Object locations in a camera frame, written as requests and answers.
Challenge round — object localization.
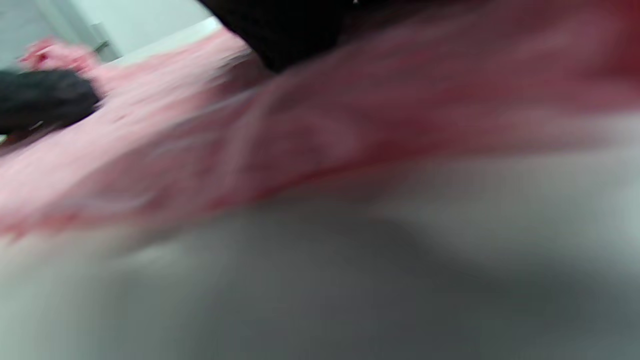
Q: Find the pink crinkled paper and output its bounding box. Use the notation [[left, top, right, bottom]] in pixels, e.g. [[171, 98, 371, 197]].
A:
[[19, 36, 103, 78], [0, 0, 640, 241]]

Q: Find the person's right hand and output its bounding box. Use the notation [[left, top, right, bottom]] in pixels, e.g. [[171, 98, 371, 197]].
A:
[[197, 0, 362, 73]]

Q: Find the person's left hand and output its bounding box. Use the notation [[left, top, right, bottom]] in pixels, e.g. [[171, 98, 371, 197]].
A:
[[0, 68, 102, 137]]

